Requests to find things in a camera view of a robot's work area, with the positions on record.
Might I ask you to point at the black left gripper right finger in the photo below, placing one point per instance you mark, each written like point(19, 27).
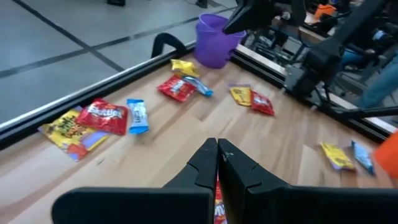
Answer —
point(295, 205)

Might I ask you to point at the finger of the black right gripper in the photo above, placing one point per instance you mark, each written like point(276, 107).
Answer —
point(237, 21)

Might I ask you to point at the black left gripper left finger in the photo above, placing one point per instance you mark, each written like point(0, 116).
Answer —
point(140, 205)

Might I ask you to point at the small yellow candy packet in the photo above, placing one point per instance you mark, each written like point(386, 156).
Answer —
point(241, 96)
point(337, 157)

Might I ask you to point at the blue silver candy packet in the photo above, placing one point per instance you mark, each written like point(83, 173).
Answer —
point(200, 87)

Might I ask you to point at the red Skittles packet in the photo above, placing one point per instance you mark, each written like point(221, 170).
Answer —
point(104, 116)
point(176, 88)
point(220, 208)
point(262, 103)

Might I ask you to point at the blue white candy packet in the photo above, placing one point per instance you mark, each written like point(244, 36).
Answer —
point(137, 116)

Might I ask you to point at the yellow Sour Patch bag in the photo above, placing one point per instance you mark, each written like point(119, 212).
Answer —
point(65, 130)

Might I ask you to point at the purple jack-o-lantern bucket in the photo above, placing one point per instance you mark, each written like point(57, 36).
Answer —
point(214, 46)

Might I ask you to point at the orange object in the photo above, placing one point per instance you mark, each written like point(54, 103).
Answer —
point(325, 11)

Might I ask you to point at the orange plastic bucket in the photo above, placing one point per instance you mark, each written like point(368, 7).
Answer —
point(388, 155)

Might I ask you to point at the person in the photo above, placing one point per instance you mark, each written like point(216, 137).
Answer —
point(382, 84)

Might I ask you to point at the black diagonal frame strut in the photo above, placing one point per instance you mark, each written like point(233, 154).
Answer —
point(373, 112)

